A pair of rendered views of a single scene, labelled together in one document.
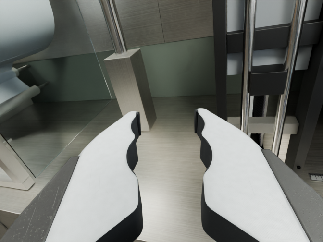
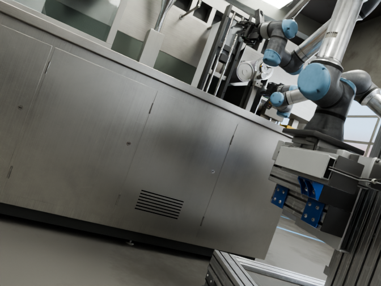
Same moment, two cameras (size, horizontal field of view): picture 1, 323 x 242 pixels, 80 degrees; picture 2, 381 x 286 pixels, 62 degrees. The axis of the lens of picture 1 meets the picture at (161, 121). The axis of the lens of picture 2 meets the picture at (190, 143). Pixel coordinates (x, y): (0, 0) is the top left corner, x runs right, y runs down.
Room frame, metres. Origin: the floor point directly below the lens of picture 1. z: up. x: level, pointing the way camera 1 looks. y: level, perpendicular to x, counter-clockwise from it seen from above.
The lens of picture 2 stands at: (-0.99, 1.15, 0.63)
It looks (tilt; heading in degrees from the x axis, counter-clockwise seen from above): 0 degrees down; 314
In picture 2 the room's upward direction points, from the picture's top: 20 degrees clockwise
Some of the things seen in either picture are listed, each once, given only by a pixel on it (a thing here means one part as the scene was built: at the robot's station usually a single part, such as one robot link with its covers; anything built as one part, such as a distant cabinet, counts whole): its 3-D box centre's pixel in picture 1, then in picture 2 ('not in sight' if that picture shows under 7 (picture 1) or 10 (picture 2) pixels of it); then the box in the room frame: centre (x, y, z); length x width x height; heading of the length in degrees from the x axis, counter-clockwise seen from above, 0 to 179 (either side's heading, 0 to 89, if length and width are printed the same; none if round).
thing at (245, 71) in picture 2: not in sight; (236, 72); (0.42, -0.49, 1.18); 0.26 x 0.12 x 0.12; 158
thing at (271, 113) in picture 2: not in sight; (258, 112); (0.34, -0.78, 1.00); 0.40 x 0.16 x 0.06; 158
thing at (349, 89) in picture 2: not in sight; (335, 97); (-0.47, -0.06, 0.98); 0.13 x 0.12 x 0.14; 83
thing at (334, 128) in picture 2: not in sight; (326, 126); (-0.47, -0.07, 0.87); 0.15 x 0.15 x 0.10
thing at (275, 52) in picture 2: not in sight; (276, 53); (-0.19, 0.02, 1.12); 0.11 x 0.08 x 0.11; 83
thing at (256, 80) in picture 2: not in sight; (252, 94); (0.24, -0.50, 1.05); 0.06 x 0.05 x 0.31; 158
